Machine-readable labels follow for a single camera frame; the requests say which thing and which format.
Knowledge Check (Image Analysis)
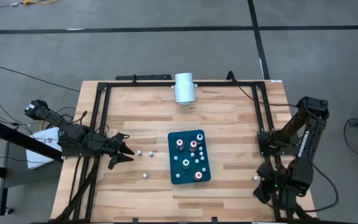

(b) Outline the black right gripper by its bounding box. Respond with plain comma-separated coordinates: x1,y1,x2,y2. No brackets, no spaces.
253,163,291,206

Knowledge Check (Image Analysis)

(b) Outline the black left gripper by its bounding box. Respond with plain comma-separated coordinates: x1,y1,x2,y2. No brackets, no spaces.
103,136,135,171

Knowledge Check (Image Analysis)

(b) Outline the blue plastic bin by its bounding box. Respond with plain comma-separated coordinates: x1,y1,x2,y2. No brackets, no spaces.
167,129,212,185

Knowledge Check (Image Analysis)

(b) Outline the black power strip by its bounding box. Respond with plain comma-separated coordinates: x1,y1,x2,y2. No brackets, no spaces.
115,73,173,81

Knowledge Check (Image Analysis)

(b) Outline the white cardboard box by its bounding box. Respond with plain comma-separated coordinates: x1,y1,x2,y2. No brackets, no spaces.
25,128,63,170

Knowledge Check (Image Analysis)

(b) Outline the white cylinder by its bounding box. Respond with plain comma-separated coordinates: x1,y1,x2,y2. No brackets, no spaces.
173,72,196,104

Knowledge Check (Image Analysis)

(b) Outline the black desk beam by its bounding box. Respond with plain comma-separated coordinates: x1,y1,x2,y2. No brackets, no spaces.
0,119,63,162

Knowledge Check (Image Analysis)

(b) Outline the black right arm cable loop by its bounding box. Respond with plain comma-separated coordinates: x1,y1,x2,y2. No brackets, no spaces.
290,155,341,213

